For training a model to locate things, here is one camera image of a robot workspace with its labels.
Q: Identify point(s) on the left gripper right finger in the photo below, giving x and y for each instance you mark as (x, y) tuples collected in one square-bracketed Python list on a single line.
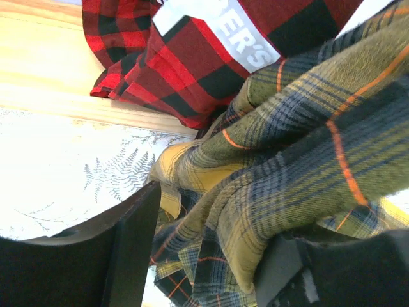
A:
[(326, 270)]

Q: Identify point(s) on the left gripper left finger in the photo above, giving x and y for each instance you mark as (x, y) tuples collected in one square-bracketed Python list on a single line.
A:
[(100, 262)]

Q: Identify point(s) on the yellow plaid flannel shirt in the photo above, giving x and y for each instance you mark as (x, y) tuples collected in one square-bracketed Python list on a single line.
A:
[(321, 138)]

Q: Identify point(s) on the red black plaid shirt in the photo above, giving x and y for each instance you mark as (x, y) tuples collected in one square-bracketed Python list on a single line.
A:
[(190, 58)]

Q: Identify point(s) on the floral patterned table mat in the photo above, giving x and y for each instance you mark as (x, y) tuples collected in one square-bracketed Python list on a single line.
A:
[(57, 172)]

